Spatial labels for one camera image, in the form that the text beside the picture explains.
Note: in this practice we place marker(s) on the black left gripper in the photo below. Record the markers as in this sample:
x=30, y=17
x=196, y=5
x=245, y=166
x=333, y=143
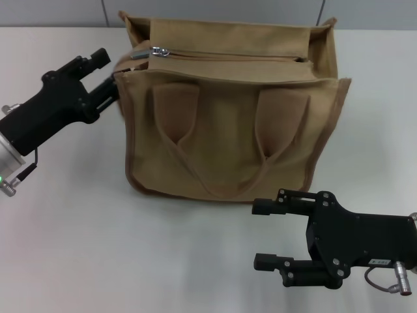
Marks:
x=45, y=111

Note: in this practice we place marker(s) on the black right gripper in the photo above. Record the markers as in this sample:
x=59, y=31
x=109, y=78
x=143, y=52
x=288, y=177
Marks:
x=358, y=238

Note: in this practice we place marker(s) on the silver zipper pull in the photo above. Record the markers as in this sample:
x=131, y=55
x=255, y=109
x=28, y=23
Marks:
x=159, y=52

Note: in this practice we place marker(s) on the khaki canvas food bag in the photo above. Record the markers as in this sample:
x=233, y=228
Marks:
x=228, y=130

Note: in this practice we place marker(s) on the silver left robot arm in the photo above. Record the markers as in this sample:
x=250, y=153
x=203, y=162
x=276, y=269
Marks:
x=6, y=156

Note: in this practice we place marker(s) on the silver right connector plug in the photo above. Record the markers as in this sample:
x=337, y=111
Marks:
x=403, y=275

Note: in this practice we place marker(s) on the silver connector plug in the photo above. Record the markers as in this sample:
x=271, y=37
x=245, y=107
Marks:
x=403, y=275
x=8, y=189

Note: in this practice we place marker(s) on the silver left connector plug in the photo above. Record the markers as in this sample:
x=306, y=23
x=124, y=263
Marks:
x=8, y=189

